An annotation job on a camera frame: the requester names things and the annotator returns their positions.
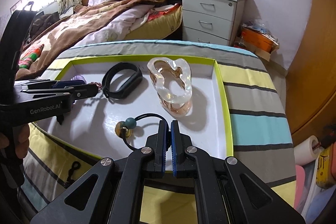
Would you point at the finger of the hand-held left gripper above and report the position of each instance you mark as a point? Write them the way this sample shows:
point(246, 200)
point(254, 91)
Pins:
point(60, 84)
point(84, 91)

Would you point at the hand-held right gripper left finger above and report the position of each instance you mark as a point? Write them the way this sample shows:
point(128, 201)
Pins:
point(164, 145)

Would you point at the red black tool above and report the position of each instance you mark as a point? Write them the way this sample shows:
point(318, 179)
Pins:
point(328, 136)

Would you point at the large wooden wardrobe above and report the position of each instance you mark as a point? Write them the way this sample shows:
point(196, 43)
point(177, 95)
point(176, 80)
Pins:
point(315, 56)

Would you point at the person's left hand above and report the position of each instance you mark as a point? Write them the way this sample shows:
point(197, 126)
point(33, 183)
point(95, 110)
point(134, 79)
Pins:
point(22, 140)

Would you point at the white paper roll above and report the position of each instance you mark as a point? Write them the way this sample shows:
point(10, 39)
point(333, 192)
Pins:
point(304, 149)

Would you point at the clear plastic bag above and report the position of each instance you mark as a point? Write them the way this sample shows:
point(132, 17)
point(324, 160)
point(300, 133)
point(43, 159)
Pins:
point(260, 27)

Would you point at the grey drawer nightstand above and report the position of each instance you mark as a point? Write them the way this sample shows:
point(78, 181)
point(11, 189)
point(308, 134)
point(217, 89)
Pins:
point(210, 11)

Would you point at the orange box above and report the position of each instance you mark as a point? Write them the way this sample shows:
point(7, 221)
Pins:
point(257, 40)

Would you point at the pink foam board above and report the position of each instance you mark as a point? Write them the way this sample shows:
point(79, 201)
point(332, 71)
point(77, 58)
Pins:
point(299, 187)

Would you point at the yellow red pillow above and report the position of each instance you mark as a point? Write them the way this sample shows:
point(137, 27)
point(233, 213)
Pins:
point(160, 22)

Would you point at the black wristband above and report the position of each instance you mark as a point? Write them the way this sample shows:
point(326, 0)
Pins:
point(131, 79)

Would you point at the clear hair claw clip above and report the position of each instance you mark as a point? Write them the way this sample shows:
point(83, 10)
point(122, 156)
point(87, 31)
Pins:
point(181, 98)

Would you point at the green cardboard tray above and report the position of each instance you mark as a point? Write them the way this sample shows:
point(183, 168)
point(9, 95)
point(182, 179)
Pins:
point(207, 108)

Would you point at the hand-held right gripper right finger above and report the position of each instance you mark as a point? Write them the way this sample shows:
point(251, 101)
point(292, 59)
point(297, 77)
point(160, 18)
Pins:
point(173, 145)

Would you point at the yellow box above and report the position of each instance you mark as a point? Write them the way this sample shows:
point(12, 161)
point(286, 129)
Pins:
point(325, 169)

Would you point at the dark chair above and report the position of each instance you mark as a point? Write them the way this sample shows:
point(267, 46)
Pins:
point(44, 23)

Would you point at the brown blanket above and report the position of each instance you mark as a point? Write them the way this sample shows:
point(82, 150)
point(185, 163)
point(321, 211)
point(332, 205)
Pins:
point(86, 27)

